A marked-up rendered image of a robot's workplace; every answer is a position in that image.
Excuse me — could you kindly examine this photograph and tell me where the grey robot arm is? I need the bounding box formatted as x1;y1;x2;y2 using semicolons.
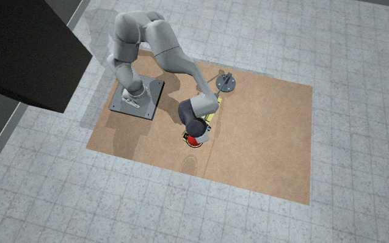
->
107;10;219;143

